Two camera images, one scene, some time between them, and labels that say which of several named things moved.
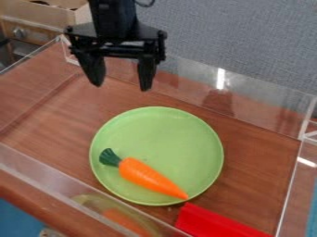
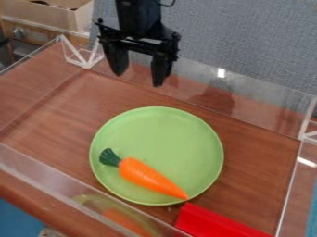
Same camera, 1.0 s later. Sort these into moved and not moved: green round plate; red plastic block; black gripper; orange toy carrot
Moved: black gripper
Not moved: green round plate; red plastic block; orange toy carrot
